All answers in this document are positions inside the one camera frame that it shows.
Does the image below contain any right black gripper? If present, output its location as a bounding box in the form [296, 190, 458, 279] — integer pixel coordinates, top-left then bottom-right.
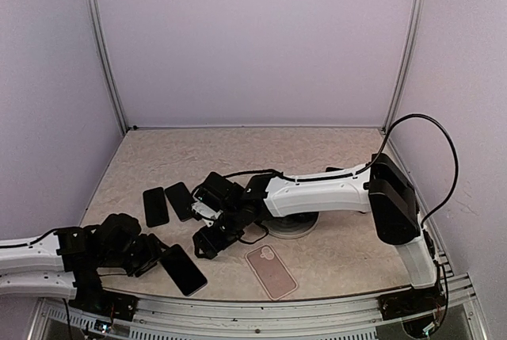
[192, 206, 245, 259]

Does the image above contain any black smartphone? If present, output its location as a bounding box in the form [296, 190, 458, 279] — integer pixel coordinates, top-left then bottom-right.
[143, 187, 170, 228]
[160, 244, 208, 296]
[164, 181, 196, 222]

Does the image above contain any pink phone case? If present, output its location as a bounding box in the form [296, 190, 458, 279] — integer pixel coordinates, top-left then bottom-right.
[245, 245, 298, 301]

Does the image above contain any aluminium frame post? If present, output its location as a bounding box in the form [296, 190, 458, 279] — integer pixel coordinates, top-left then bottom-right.
[382, 0, 424, 132]
[86, 0, 129, 136]

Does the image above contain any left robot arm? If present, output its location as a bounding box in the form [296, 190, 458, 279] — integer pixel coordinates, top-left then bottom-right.
[1, 213, 168, 312]

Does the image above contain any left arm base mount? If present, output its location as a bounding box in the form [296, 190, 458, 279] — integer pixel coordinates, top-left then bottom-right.
[69, 290, 139, 322]

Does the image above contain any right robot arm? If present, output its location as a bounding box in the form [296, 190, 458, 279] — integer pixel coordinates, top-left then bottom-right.
[191, 153, 438, 311]

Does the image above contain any left aluminium frame post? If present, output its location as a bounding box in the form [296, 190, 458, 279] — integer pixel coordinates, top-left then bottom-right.
[86, 0, 129, 136]

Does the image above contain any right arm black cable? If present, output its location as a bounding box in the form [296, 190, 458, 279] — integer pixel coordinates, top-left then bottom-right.
[368, 113, 460, 230]

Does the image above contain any front aluminium rail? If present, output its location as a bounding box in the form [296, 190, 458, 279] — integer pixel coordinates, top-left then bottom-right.
[27, 272, 493, 339]

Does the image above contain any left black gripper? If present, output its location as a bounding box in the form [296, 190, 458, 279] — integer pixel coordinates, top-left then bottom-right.
[99, 232, 171, 277]

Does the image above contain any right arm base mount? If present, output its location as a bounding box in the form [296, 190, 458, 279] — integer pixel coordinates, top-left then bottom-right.
[377, 288, 446, 320]

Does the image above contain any white grey ceramic plate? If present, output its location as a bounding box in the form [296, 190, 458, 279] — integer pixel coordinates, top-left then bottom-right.
[263, 212, 319, 239]

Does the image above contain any right aluminium frame post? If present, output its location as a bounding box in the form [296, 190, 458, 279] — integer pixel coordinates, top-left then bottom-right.
[382, 0, 424, 132]

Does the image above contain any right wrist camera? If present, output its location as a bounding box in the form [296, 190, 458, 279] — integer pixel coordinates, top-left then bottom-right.
[191, 171, 244, 227]

